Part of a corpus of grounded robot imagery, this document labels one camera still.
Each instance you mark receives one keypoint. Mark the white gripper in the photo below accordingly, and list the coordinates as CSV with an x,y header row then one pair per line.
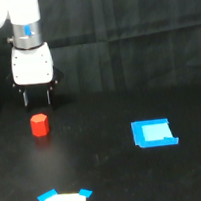
x,y
34,67

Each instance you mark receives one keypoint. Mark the red hexagonal block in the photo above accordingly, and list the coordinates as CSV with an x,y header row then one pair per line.
x,y
39,125

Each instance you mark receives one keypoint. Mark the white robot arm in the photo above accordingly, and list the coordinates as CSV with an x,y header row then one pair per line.
x,y
24,16

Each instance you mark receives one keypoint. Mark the blue tape piece left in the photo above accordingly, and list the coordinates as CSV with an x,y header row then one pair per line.
x,y
45,196

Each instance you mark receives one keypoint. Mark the blue tape piece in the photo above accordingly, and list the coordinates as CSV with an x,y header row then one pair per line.
x,y
45,196
85,192

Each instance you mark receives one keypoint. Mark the blue tape piece right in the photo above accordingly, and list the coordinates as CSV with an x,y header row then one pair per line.
x,y
85,192

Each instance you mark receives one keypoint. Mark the blue taped square marker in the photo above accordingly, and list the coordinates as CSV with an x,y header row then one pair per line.
x,y
153,133

